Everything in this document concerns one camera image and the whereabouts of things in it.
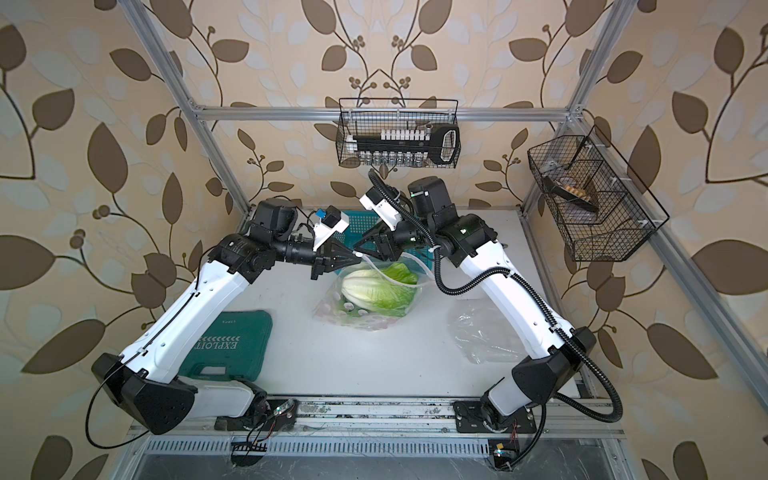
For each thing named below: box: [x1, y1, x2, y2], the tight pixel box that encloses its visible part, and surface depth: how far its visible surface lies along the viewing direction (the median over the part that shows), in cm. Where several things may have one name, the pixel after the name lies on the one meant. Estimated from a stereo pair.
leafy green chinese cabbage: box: [384, 262, 419, 318], surface depth 71 cm
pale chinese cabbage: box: [341, 270, 418, 316], surface depth 71 cm
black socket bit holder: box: [347, 123, 461, 165], surface depth 86 cm
